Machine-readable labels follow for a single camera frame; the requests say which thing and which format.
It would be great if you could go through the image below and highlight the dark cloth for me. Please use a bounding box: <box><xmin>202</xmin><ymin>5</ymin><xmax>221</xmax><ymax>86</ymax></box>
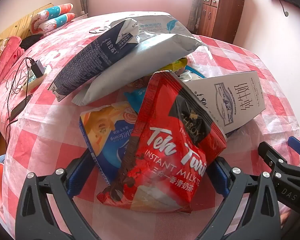
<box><xmin>19</xmin><ymin>34</ymin><xmax>44</xmax><ymax>49</ymax></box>

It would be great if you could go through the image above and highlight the cartoon print pillow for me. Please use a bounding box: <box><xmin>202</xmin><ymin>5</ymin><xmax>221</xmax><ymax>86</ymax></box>
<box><xmin>31</xmin><ymin>12</ymin><xmax>75</xmax><ymax>35</ymax></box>
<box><xmin>30</xmin><ymin>3</ymin><xmax>74</xmax><ymax>23</ymax></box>

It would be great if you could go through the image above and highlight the white milk carton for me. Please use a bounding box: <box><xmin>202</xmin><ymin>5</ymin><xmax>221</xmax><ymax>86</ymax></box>
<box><xmin>187</xmin><ymin>71</ymin><xmax>266</xmax><ymax>134</ymax></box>

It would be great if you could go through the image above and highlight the pink folded quilt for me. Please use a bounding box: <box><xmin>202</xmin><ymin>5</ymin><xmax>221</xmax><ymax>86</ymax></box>
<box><xmin>0</xmin><ymin>36</ymin><xmax>22</xmax><ymax>85</ymax></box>

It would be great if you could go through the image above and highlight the light blue snack packet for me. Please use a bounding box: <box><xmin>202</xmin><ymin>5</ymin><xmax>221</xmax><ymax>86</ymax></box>
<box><xmin>124</xmin><ymin>87</ymin><xmax>148</xmax><ymax>113</ymax></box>

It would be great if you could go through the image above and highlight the navy blue milk carton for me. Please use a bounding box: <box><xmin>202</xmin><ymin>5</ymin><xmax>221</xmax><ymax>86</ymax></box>
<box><xmin>48</xmin><ymin>18</ymin><xmax>140</xmax><ymax>102</ymax></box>

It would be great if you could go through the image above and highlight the brown wooden cabinet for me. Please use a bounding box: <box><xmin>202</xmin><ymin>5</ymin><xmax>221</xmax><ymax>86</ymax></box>
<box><xmin>197</xmin><ymin>0</ymin><xmax>245</xmax><ymax>44</ymax></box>

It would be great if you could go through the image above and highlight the black phone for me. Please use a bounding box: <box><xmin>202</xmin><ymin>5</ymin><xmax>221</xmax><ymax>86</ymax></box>
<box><xmin>10</xmin><ymin>99</ymin><xmax>30</xmax><ymax>120</ymax></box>

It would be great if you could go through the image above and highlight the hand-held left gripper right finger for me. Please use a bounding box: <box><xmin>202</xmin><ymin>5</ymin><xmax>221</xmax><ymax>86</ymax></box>
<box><xmin>200</xmin><ymin>156</ymin><xmax>282</xmax><ymax>240</ymax></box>

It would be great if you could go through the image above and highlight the black charger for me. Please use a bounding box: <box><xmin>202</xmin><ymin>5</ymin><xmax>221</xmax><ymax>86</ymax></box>
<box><xmin>25</xmin><ymin>59</ymin><xmax>45</xmax><ymax>78</ymax></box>

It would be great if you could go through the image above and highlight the grey foil bag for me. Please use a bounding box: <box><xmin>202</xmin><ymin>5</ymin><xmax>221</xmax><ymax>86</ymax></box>
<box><xmin>72</xmin><ymin>34</ymin><xmax>210</xmax><ymax>107</ymax></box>

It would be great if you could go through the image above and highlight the red milk tea packet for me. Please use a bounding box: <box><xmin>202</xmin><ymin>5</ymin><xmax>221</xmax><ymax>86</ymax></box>
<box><xmin>97</xmin><ymin>70</ymin><xmax>227</xmax><ymax>213</ymax></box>

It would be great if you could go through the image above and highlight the wooden headboard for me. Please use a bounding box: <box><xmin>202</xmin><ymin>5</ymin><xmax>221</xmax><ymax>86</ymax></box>
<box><xmin>0</xmin><ymin>3</ymin><xmax>54</xmax><ymax>45</ymax></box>

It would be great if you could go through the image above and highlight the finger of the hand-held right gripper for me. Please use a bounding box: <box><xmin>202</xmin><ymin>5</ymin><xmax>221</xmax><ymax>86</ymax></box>
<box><xmin>257</xmin><ymin>141</ymin><xmax>300</xmax><ymax>179</ymax></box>
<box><xmin>287</xmin><ymin>136</ymin><xmax>300</xmax><ymax>158</ymax></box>

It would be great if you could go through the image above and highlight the cream power strip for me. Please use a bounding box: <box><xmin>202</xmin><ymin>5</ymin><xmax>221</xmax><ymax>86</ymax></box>
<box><xmin>22</xmin><ymin>65</ymin><xmax>52</xmax><ymax>92</ymax></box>

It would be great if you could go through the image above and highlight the black cable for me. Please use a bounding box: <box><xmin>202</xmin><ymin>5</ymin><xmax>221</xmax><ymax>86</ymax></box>
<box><xmin>5</xmin><ymin>57</ymin><xmax>33</xmax><ymax>153</ymax></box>

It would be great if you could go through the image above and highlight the yellow snack packet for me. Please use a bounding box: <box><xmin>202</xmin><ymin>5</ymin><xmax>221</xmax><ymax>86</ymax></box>
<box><xmin>162</xmin><ymin>58</ymin><xmax>188</xmax><ymax>77</ymax></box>

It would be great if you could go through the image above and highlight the red checked plastic tablecloth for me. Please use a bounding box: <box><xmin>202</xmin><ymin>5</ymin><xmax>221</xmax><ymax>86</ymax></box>
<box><xmin>1</xmin><ymin>12</ymin><xmax>300</xmax><ymax>240</ymax></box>

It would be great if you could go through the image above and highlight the blue tissue pack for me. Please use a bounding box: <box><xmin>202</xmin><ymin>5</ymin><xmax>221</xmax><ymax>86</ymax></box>
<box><xmin>79</xmin><ymin>102</ymin><xmax>140</xmax><ymax>184</ymax></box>

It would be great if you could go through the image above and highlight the patterned hanging curtain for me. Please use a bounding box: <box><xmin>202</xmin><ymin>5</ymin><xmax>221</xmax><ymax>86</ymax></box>
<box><xmin>186</xmin><ymin>0</ymin><xmax>203</xmax><ymax>34</ymax></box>

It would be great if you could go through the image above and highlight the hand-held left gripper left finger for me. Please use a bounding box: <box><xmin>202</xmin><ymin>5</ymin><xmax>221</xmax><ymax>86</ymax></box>
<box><xmin>15</xmin><ymin>152</ymin><xmax>100</xmax><ymax>240</ymax></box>

